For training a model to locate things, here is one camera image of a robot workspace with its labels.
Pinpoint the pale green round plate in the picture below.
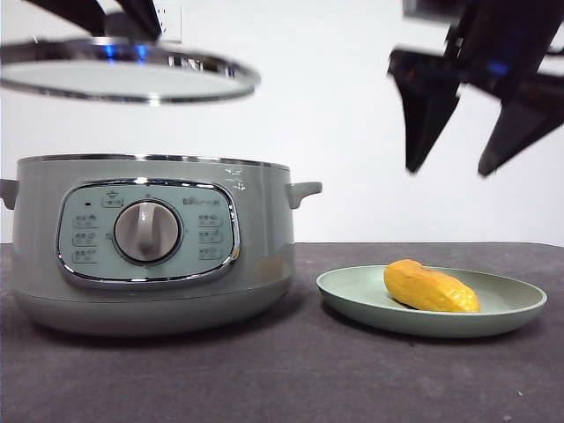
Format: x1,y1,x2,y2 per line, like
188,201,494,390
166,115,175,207
315,265,549,339

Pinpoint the pale green electric steamer pot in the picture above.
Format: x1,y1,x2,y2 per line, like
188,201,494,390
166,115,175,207
0,153,323,338

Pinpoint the white wall socket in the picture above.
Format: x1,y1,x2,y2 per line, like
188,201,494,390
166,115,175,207
154,3,183,44

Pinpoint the yellow corn cob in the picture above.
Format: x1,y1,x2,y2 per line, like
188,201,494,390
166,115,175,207
382,258,481,314

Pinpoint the glass lid with green knob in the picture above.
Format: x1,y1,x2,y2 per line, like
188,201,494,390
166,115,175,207
0,12,262,106

